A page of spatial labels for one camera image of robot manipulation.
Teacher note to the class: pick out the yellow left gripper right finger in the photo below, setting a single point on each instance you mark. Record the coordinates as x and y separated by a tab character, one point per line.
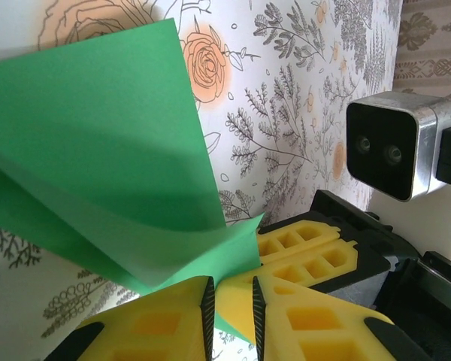
282	301

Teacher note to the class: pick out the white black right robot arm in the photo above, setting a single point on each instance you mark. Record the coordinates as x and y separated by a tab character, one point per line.
428	225

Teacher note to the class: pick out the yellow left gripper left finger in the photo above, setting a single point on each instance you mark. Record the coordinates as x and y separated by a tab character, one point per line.
188	301

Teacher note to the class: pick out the green cloth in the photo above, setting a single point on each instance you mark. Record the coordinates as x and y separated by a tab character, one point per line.
97	131

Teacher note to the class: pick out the floral table cover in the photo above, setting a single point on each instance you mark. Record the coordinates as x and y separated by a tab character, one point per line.
285	113

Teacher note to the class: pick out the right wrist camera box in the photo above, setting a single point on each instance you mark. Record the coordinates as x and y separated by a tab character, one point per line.
383	150

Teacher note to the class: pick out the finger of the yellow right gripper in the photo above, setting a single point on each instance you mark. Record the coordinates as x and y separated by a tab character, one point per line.
327	230
345	252

